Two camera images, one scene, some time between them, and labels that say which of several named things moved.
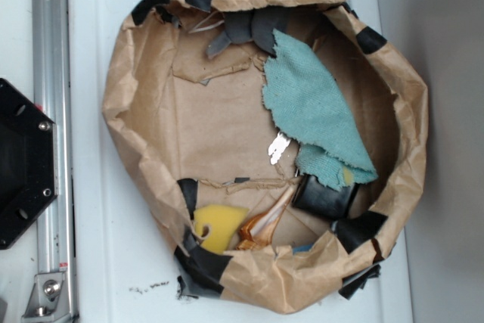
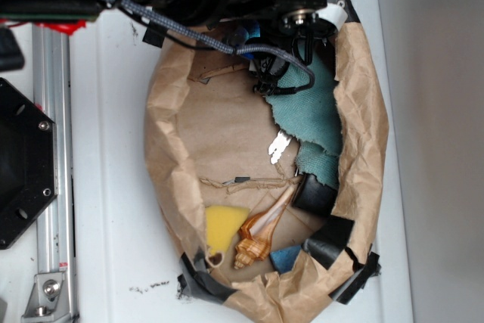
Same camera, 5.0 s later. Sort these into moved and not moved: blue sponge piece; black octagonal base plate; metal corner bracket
Moved: blue sponge piece
Not moved: black octagonal base plate; metal corner bracket
